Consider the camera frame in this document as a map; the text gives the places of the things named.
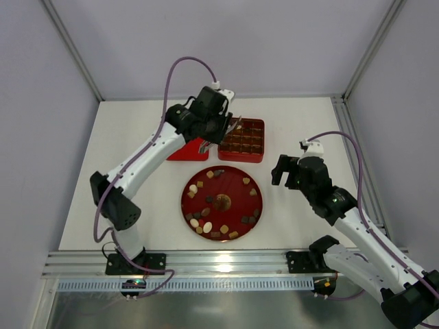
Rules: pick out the white swirl chocolate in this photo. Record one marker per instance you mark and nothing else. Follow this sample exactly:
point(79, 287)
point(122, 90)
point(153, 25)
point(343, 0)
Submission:
point(194, 223)

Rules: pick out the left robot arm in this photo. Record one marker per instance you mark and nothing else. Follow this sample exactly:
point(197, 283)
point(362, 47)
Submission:
point(114, 191)

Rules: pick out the red tin lid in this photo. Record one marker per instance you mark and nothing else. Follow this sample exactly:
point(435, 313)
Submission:
point(190, 152)

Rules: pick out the slotted cable duct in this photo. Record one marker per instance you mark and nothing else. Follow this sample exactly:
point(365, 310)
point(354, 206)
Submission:
point(180, 284)

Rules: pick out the round red tray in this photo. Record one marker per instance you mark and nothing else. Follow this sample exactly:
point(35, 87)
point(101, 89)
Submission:
point(231, 201)

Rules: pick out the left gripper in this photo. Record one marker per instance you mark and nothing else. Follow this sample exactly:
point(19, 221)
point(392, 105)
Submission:
point(223, 127)

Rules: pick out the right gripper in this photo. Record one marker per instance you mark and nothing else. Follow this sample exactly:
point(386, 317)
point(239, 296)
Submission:
point(288, 170)

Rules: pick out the red chocolate box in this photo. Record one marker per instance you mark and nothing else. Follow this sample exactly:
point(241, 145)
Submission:
point(245, 145)

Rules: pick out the white round chocolate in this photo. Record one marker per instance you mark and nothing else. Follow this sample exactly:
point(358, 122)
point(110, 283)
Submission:
point(193, 188)

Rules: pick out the brown oval chocolate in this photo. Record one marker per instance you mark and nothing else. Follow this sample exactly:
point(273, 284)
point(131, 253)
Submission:
point(205, 212)

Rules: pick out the aluminium front rail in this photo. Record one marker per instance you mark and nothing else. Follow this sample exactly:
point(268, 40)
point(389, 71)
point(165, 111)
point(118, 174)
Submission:
point(76, 264)

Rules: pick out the tan ribbed chocolate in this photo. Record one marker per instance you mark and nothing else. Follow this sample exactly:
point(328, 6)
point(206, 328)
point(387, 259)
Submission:
point(233, 234)

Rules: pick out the right frame post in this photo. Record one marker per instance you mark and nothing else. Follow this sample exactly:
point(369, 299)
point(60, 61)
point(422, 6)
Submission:
point(374, 46)

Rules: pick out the white oval chocolate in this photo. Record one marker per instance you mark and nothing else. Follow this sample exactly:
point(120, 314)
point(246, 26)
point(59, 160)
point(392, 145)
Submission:
point(207, 227)

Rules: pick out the tan fluted chocolate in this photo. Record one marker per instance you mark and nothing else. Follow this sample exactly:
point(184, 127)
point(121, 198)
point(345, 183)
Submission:
point(224, 228)

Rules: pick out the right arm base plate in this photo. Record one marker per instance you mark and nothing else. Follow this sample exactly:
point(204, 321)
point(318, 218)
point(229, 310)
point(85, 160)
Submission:
point(306, 262)

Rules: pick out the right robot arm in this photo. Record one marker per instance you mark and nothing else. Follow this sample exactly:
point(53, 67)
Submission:
point(407, 293)

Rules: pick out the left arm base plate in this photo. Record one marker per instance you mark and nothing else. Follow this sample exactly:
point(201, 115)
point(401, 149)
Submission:
point(145, 264)

